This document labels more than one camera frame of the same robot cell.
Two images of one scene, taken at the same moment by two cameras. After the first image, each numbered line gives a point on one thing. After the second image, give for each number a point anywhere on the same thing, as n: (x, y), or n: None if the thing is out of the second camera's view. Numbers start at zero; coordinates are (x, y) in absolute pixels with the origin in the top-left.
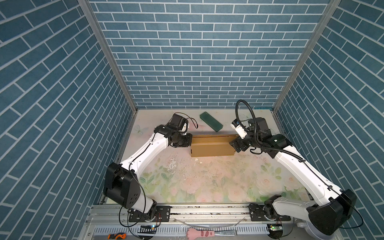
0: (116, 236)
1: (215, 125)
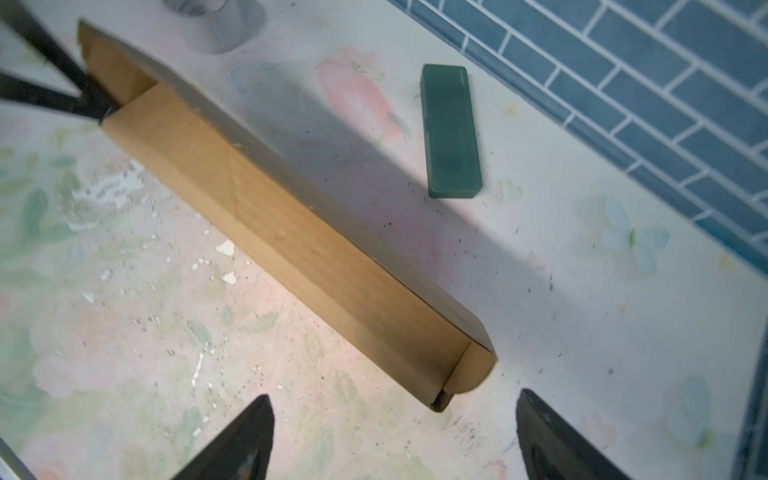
0: None
1: (450, 132)
